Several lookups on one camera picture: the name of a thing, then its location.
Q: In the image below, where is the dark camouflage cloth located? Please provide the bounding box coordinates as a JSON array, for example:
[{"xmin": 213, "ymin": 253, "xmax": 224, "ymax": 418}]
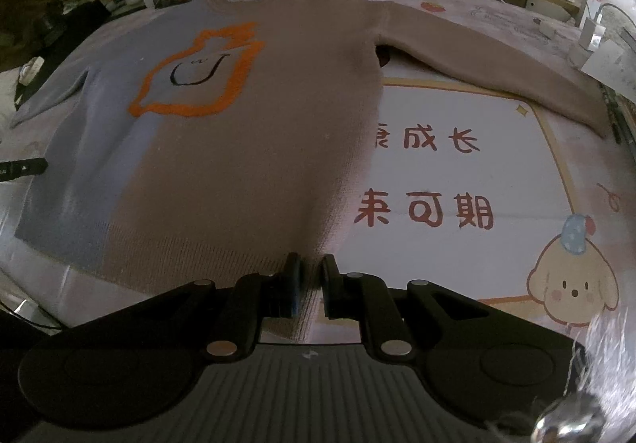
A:
[{"xmin": 0, "ymin": 0, "xmax": 56, "ymax": 72}]

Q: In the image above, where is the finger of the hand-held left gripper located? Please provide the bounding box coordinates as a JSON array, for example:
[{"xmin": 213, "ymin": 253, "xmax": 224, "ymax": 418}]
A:
[{"xmin": 0, "ymin": 158, "xmax": 48, "ymax": 184}]

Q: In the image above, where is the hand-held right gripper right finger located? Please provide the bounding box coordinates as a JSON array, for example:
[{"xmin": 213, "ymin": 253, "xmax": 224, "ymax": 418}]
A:
[{"xmin": 321, "ymin": 254, "xmax": 562, "ymax": 358}]

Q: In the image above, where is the beige and grey knit sweater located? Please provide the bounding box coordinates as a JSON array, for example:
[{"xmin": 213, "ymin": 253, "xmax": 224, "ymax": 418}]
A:
[{"xmin": 9, "ymin": 0, "xmax": 611, "ymax": 340}]

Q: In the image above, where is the pink printed table mat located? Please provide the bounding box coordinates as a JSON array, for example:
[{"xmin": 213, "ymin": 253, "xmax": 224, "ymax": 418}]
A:
[{"xmin": 0, "ymin": 0, "xmax": 636, "ymax": 359}]

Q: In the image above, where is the white charger plug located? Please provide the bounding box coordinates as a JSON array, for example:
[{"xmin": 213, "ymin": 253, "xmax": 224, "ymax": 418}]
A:
[{"xmin": 575, "ymin": 1, "xmax": 636, "ymax": 67}]

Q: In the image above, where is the white paper sheet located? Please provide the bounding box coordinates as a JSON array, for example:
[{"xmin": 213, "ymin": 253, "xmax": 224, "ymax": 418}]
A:
[{"xmin": 580, "ymin": 40, "xmax": 636, "ymax": 102}]

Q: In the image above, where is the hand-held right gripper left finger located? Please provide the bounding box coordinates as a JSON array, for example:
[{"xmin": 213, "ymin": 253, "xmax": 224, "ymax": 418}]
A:
[{"xmin": 74, "ymin": 251, "xmax": 302, "ymax": 361}]

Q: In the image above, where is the white wristwatch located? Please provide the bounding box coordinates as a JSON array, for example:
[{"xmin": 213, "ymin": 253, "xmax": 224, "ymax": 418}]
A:
[{"xmin": 19, "ymin": 56, "xmax": 45, "ymax": 86}]

